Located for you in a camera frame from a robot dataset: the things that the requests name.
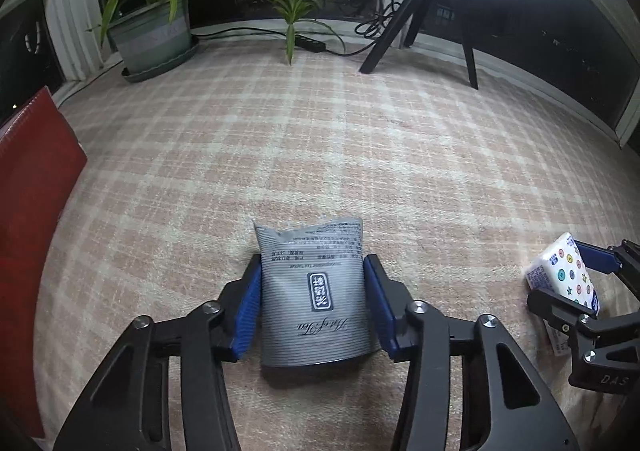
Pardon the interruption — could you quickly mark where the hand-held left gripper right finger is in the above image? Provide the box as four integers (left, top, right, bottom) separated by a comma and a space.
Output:
363, 253, 581, 451

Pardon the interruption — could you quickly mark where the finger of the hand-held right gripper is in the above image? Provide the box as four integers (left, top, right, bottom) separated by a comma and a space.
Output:
527, 287, 640, 394
572, 238, 640, 304

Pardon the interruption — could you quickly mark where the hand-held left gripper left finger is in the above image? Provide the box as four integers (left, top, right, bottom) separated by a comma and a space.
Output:
52, 253, 264, 451

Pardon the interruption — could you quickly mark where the white dotted tissue packet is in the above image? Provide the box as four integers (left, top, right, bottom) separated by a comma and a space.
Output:
524, 232, 601, 358

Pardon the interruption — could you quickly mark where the grey striped tea packet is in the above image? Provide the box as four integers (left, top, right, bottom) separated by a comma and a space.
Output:
252, 216, 378, 370

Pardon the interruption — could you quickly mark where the plaid beige rug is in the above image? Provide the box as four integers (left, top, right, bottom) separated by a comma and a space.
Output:
30, 38, 640, 451

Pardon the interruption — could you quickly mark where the grey pot saucer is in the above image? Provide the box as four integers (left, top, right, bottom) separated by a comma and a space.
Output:
121, 38, 201, 84

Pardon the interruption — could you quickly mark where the black tripod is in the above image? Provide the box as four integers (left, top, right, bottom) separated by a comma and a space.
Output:
359, 0, 481, 90

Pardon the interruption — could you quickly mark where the grey flower pot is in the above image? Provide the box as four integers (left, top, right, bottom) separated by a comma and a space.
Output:
107, 0, 194, 74

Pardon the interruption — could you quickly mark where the black power strip with cable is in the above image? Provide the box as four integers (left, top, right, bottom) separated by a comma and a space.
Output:
190, 1, 416, 56

